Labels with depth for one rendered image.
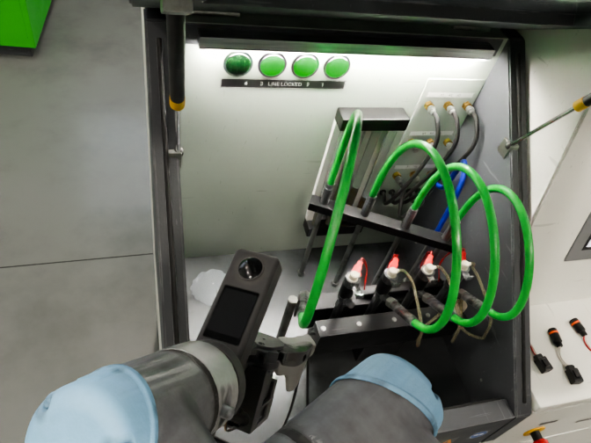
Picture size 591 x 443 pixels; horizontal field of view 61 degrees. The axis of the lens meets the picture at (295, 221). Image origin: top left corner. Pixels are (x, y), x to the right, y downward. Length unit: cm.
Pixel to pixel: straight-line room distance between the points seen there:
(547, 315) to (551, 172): 39
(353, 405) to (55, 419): 18
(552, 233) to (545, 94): 28
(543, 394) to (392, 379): 80
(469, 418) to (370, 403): 73
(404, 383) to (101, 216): 218
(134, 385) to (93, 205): 222
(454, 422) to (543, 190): 47
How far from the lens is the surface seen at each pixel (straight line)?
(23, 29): 337
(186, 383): 36
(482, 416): 111
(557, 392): 119
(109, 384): 32
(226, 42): 84
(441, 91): 108
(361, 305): 109
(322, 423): 36
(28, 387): 208
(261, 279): 47
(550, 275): 123
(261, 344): 49
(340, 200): 67
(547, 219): 109
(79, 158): 276
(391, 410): 37
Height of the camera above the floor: 186
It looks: 48 degrees down
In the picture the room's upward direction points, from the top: 16 degrees clockwise
